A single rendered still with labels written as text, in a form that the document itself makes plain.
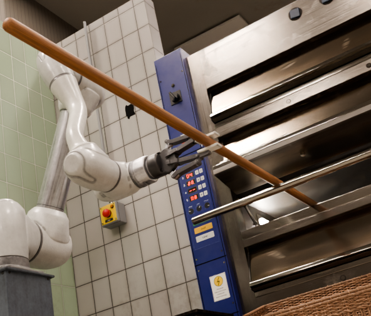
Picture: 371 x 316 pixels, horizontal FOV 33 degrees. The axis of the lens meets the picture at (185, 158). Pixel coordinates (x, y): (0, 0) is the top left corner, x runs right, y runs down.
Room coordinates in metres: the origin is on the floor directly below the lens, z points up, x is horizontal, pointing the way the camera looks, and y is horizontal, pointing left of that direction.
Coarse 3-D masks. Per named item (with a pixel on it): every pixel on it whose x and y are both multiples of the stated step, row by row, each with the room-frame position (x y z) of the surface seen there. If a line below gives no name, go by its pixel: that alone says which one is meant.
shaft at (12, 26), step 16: (16, 32) 0.98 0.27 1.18; (32, 32) 1.01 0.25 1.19; (48, 48) 1.05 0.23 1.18; (64, 64) 1.11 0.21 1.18; (80, 64) 1.14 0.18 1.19; (96, 80) 1.20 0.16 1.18; (112, 80) 1.24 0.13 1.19; (128, 96) 1.30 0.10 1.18; (160, 112) 1.42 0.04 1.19; (176, 128) 1.51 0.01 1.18; (192, 128) 1.56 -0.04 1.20; (208, 144) 1.65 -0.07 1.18; (240, 160) 1.83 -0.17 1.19; (272, 176) 2.04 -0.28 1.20; (288, 192) 2.20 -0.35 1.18
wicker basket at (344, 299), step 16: (320, 288) 2.39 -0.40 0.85; (336, 288) 2.36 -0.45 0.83; (368, 288) 1.86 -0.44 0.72; (272, 304) 2.47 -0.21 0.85; (288, 304) 2.44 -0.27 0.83; (304, 304) 1.94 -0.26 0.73; (320, 304) 1.92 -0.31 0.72; (336, 304) 1.90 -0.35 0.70; (352, 304) 1.88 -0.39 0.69; (368, 304) 1.87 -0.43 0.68
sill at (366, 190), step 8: (352, 192) 2.32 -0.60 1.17; (360, 192) 2.31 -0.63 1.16; (368, 192) 2.30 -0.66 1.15; (328, 200) 2.37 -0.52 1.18; (336, 200) 2.36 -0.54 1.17; (344, 200) 2.34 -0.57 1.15; (352, 200) 2.33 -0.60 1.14; (312, 208) 2.40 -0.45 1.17; (320, 208) 2.39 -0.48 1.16; (328, 208) 2.37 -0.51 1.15; (288, 216) 2.45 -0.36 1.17; (296, 216) 2.43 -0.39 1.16; (304, 216) 2.42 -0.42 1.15; (264, 224) 2.50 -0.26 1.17; (272, 224) 2.48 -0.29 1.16; (280, 224) 2.47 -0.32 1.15; (248, 232) 2.53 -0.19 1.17; (256, 232) 2.52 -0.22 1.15; (264, 232) 2.50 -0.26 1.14
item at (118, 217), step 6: (108, 204) 2.75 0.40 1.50; (114, 204) 2.74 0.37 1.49; (120, 204) 2.77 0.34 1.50; (102, 210) 2.77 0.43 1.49; (114, 210) 2.74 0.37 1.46; (120, 210) 2.76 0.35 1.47; (102, 216) 2.77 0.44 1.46; (114, 216) 2.74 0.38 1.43; (120, 216) 2.75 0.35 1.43; (102, 222) 2.77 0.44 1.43; (108, 222) 2.76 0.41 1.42; (114, 222) 2.75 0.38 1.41; (120, 222) 2.77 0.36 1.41; (126, 222) 2.79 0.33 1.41; (108, 228) 2.82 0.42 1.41
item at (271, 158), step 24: (336, 120) 2.17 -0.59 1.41; (360, 120) 2.17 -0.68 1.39; (288, 144) 2.26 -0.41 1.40; (312, 144) 2.28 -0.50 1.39; (336, 144) 2.30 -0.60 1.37; (360, 144) 2.32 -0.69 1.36; (240, 168) 2.39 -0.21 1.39; (264, 168) 2.41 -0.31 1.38; (288, 168) 2.43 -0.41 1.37; (240, 192) 2.57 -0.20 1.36
